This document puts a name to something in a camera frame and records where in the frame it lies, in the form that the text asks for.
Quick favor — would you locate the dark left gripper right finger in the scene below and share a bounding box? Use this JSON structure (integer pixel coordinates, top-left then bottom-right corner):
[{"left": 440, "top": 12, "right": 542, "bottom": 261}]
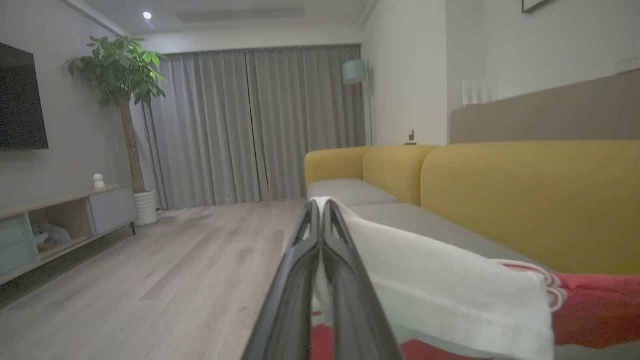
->
[{"left": 322, "top": 199, "right": 404, "bottom": 360}]

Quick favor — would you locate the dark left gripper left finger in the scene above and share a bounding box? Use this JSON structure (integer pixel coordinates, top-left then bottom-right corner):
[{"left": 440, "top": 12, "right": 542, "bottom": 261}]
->
[{"left": 242, "top": 199, "right": 322, "bottom": 360}]

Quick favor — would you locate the white t-shirt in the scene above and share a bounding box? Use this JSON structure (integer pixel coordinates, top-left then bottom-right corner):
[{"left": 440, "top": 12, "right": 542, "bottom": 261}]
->
[{"left": 309, "top": 196, "right": 557, "bottom": 360}]

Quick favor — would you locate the small grey sofa seat cushion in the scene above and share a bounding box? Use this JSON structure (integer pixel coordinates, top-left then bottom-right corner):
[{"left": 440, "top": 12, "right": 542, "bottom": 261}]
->
[{"left": 307, "top": 178, "right": 400, "bottom": 207}]

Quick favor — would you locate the yellow sofa end backrest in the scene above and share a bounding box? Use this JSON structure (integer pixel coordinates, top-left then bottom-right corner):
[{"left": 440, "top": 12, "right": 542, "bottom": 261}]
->
[{"left": 304, "top": 147, "right": 369, "bottom": 189}]

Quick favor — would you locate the narrow yellow sofa backrest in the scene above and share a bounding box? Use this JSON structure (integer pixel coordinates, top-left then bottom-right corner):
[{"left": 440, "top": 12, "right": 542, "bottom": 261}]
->
[{"left": 362, "top": 144, "right": 439, "bottom": 206}]

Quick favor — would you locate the grey pleated curtain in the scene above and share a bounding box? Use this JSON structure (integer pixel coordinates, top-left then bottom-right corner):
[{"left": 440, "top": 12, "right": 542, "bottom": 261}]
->
[{"left": 142, "top": 44, "right": 369, "bottom": 211}]

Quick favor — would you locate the wide yellow sofa backrest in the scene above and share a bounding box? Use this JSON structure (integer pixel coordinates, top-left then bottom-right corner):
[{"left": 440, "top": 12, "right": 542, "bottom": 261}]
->
[{"left": 419, "top": 140, "right": 640, "bottom": 275}]

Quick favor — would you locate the wooden tv cabinet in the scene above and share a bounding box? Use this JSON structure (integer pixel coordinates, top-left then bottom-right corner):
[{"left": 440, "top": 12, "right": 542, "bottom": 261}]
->
[{"left": 0, "top": 183, "right": 139, "bottom": 287}]

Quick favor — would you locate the teal floor lamp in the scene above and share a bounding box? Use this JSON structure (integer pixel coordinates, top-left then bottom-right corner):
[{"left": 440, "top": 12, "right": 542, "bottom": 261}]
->
[{"left": 342, "top": 58, "right": 376, "bottom": 147}]

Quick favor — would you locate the grey item in cabinet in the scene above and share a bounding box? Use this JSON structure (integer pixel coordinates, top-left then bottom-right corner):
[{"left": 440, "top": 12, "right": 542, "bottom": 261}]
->
[{"left": 32, "top": 222, "right": 72, "bottom": 252}]

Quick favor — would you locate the green indoor tree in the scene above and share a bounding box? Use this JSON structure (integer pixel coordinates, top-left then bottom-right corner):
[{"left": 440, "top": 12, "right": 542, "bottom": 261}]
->
[{"left": 62, "top": 35, "right": 169, "bottom": 196}]

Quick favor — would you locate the black wall television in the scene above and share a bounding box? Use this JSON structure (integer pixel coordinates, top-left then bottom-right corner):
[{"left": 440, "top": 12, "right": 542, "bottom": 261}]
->
[{"left": 0, "top": 42, "right": 50, "bottom": 151}]

